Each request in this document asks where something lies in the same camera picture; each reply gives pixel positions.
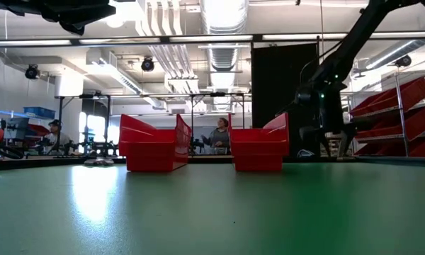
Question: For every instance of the person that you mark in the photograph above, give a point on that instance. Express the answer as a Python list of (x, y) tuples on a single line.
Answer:
[(56, 138), (217, 138)]

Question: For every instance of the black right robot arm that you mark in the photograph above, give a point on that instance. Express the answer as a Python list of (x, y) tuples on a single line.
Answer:
[(357, 35)]

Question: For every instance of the black aluminium table frame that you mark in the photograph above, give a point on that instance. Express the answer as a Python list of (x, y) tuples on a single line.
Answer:
[(39, 163)]

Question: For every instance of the black overhead frame beam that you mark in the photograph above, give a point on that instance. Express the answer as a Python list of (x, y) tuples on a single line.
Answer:
[(74, 42)]

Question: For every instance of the grey computer monitor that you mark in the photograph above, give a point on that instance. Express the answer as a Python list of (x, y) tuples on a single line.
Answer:
[(16, 128)]

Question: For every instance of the red background bin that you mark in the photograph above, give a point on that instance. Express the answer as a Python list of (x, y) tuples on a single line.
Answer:
[(39, 130)]

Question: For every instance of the black ceiling camera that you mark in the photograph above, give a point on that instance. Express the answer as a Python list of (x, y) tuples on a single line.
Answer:
[(32, 72), (403, 61), (147, 64)]

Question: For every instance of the blue storage bin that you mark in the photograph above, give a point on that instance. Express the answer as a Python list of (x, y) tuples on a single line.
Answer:
[(39, 112)]

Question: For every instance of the red plastic bin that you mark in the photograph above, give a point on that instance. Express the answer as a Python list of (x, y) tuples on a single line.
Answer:
[(258, 152), (148, 152)]

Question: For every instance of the white rectangular air duct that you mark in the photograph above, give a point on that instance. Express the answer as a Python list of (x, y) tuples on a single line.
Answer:
[(110, 71)]

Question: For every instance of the black table clamp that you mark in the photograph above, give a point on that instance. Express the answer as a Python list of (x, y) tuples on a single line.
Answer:
[(306, 154)]

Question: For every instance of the silver Energizer battery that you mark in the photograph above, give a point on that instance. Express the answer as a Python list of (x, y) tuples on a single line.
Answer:
[(93, 163), (109, 162)]

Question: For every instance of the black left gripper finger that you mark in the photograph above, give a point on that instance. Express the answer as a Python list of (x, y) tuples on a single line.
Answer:
[(88, 12), (78, 28)]

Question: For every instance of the black background robot arm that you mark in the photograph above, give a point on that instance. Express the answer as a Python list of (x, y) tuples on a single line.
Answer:
[(92, 147), (197, 145)]

